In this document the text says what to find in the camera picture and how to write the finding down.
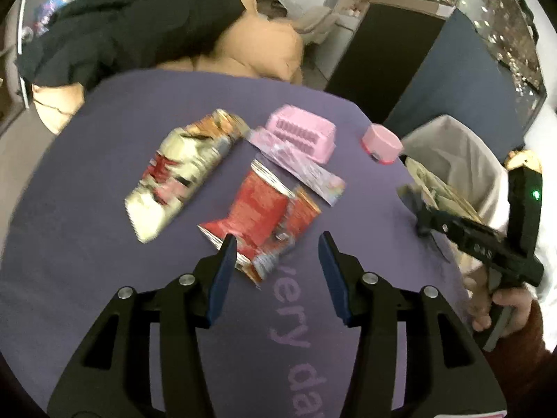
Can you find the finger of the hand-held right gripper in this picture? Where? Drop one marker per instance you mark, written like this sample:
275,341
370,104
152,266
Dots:
448,226

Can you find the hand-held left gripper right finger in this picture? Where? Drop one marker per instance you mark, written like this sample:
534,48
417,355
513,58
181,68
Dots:
333,274

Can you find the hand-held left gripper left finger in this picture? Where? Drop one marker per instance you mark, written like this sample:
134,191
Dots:
219,274

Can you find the bin with white bag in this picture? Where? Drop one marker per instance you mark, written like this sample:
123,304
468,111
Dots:
452,152

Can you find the red snack packet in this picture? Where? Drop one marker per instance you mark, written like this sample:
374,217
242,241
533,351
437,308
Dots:
261,209

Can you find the person's right forearm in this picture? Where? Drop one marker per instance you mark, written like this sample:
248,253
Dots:
526,357

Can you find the person's right hand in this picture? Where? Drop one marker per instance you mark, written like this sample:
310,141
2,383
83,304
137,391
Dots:
513,302

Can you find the yellow toy figure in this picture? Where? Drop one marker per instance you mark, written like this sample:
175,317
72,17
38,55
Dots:
522,161

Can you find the pink strip packet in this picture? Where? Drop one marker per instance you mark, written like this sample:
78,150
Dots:
304,174

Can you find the cream cartoon snack packet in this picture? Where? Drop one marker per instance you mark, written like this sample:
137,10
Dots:
174,178

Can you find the pink round container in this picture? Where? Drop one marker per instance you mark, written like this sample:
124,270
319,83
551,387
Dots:
380,141

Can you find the blue panel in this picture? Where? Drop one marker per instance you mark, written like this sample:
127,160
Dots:
470,82

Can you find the pink plastic basket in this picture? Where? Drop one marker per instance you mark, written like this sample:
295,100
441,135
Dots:
300,128

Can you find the dark cabinet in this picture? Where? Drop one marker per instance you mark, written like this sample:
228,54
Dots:
383,56

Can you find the glass display cabinet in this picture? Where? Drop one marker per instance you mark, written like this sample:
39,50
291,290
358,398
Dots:
491,8

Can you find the black jacket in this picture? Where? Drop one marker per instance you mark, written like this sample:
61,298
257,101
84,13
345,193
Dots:
126,26

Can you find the colourful toy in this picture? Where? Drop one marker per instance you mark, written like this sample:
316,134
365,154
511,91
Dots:
50,15

